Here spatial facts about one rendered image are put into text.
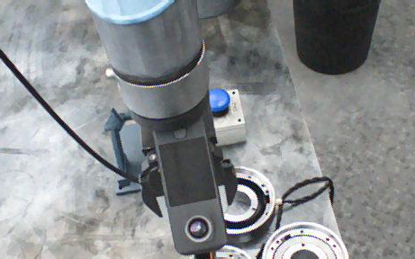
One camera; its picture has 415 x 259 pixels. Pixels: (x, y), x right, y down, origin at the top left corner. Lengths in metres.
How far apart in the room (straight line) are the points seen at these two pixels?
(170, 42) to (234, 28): 0.64
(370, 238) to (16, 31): 1.11
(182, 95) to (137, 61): 0.05
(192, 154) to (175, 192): 0.03
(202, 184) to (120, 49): 0.14
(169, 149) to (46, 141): 0.48
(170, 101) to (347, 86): 1.62
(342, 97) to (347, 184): 0.37
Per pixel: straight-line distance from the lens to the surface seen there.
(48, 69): 1.04
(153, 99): 0.41
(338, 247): 0.71
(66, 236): 0.80
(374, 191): 1.75
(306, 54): 2.02
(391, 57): 2.14
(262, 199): 0.74
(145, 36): 0.37
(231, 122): 0.80
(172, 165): 0.45
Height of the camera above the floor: 1.46
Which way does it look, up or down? 51 degrees down
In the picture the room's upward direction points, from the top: 11 degrees counter-clockwise
